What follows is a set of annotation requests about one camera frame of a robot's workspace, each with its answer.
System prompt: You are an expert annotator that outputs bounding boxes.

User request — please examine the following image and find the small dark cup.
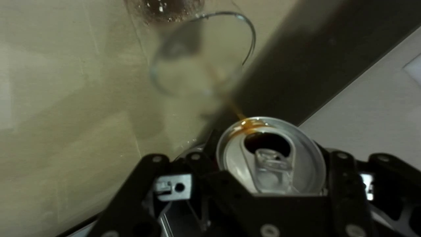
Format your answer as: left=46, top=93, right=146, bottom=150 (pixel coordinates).
left=130, top=0, right=286, bottom=152

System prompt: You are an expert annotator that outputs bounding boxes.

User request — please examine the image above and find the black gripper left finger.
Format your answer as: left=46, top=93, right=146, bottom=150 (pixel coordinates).
left=84, top=127, right=281, bottom=237

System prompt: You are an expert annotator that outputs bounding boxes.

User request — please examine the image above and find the tall clear glass cup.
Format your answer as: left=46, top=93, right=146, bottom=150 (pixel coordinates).
left=123, top=0, right=258, bottom=98

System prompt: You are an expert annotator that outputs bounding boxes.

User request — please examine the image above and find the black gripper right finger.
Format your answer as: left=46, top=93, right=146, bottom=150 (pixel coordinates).
left=325, top=148, right=421, bottom=237

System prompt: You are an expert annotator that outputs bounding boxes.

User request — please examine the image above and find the white orange drink can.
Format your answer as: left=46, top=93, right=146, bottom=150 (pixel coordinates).
left=214, top=114, right=329, bottom=197

